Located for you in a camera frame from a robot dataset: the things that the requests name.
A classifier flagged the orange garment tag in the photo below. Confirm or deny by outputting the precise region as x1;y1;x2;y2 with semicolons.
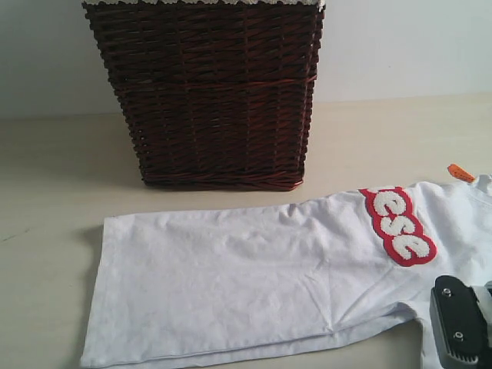
447;164;475;183

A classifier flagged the dark brown wicker basket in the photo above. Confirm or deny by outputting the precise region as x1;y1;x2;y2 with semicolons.
81;2;325;191

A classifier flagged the beige lace basket liner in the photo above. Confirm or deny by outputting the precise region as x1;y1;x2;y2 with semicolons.
81;0;326;11

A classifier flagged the white t-shirt red lettering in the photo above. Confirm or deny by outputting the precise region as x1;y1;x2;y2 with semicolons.
81;175;491;368

